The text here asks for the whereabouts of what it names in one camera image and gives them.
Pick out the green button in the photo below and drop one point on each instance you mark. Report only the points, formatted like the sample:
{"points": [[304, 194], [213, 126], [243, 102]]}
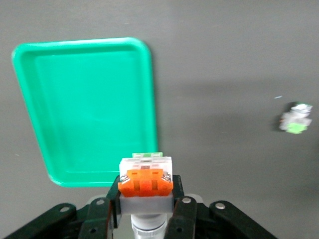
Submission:
{"points": [[145, 184], [295, 117]]}

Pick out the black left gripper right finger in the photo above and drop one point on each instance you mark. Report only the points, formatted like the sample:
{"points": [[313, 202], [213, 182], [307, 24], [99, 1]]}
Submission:
{"points": [[183, 219]]}

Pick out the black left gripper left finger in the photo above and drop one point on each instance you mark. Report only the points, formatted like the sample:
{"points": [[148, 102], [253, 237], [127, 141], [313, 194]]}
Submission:
{"points": [[99, 216]]}

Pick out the green plastic tray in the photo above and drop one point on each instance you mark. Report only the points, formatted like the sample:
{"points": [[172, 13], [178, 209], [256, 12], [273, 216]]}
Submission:
{"points": [[87, 104]]}

